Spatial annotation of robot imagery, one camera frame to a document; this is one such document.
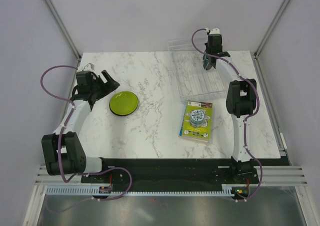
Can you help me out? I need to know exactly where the dark green plate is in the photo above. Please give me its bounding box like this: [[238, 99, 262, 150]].
[[202, 53, 217, 71]]

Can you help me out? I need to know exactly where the green cover book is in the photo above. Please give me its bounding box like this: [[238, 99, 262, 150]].
[[179, 100, 213, 142]]

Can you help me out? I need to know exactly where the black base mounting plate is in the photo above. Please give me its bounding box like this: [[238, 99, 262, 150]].
[[81, 158, 259, 191]]

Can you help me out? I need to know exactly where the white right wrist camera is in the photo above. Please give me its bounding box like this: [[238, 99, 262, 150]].
[[205, 28, 221, 36]]

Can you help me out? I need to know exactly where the lime green plate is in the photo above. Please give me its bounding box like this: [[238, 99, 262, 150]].
[[109, 91, 139, 105]]

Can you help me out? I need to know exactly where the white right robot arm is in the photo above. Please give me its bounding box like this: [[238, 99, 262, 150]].
[[203, 31, 260, 183]]

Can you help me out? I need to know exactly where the yellow brown patterned plate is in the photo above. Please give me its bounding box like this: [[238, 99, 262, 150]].
[[109, 104, 138, 116]]

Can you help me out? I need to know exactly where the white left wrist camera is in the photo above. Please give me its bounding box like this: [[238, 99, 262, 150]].
[[77, 63, 95, 72]]

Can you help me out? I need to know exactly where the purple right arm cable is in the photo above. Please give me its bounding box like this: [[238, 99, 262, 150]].
[[191, 28, 263, 203]]

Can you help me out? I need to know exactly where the white slotted cable duct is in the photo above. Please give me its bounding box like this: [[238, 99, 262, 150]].
[[45, 185, 242, 197]]

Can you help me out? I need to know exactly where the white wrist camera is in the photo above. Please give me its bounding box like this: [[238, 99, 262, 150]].
[[77, 63, 95, 72], [205, 28, 221, 36]]

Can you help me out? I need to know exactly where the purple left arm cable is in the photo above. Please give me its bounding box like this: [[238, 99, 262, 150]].
[[40, 65, 133, 213]]

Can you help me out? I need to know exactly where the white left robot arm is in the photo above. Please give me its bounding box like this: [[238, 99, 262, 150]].
[[41, 70, 120, 182]]

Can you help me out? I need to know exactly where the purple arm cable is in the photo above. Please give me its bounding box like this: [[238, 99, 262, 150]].
[[191, 28, 263, 203], [40, 65, 133, 213]]

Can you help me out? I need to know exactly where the white wire dish rack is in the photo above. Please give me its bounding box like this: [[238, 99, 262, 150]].
[[167, 38, 228, 102]]

